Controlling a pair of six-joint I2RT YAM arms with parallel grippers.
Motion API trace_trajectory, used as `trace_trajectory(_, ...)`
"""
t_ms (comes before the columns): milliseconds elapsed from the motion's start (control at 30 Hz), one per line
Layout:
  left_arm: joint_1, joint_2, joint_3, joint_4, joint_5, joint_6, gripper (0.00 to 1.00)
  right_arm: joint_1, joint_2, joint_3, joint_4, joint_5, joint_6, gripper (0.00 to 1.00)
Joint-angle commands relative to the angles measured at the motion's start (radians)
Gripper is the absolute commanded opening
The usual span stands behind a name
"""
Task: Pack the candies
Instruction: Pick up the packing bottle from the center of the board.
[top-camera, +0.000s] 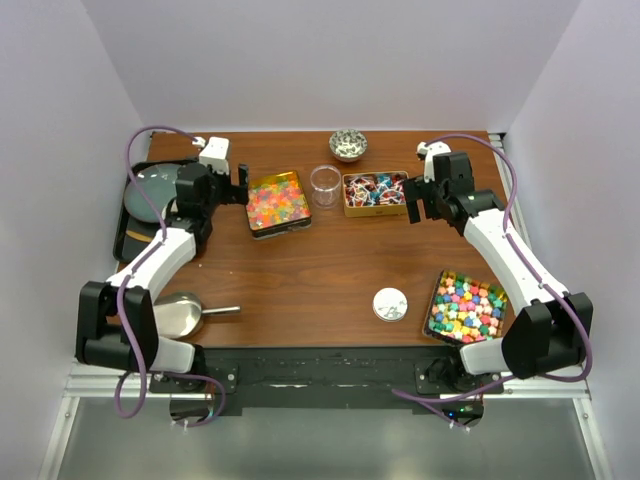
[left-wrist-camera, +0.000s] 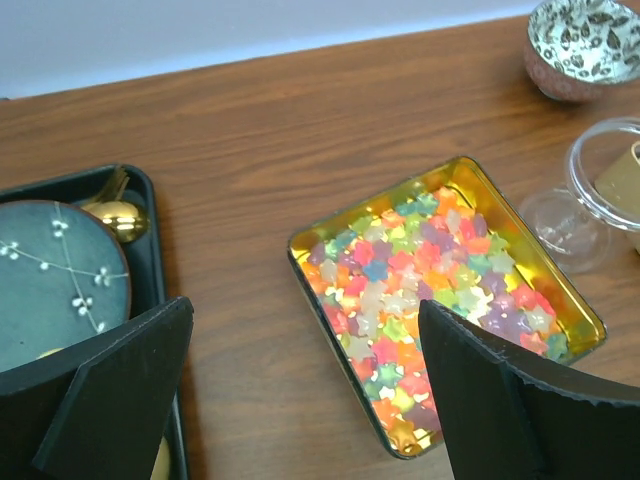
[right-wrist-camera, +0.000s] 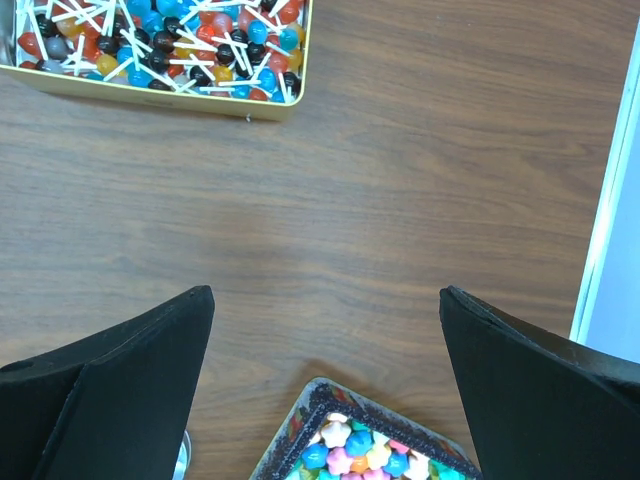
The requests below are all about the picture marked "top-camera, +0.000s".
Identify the gold knife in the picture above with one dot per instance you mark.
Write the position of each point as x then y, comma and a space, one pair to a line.
141, 237

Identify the grey-blue plate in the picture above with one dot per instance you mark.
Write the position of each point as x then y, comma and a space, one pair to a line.
155, 189

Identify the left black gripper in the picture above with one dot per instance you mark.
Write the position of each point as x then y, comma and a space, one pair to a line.
234, 193

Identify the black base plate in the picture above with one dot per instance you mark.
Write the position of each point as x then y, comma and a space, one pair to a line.
334, 378

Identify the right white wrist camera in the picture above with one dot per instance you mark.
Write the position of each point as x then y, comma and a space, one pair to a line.
426, 153

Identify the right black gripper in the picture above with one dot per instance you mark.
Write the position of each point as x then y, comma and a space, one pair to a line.
418, 190

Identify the tin of translucent star candies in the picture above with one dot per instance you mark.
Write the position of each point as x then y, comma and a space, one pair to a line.
277, 205

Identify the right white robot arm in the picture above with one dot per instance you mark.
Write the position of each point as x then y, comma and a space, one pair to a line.
551, 328

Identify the patterned ceramic bowl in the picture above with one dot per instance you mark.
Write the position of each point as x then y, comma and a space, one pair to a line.
348, 145

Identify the gold tin of wrapped candies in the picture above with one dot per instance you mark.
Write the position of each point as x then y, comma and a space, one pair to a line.
374, 194

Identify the white jar lid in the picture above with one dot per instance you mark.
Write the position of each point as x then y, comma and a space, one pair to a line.
390, 304

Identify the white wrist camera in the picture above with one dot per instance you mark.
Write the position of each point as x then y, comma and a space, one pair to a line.
426, 153
214, 153

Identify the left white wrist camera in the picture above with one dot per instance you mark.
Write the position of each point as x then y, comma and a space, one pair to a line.
214, 153

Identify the tray of paper stars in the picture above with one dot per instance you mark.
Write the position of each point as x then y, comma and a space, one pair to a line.
464, 310

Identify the black serving tray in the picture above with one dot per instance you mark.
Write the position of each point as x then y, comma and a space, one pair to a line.
138, 224

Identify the clear plastic jar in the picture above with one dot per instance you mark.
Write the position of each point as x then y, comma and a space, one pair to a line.
325, 182

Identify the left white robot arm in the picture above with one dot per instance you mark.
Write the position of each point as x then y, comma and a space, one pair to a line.
116, 325

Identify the metal scoop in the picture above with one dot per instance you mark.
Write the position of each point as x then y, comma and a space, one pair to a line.
180, 314

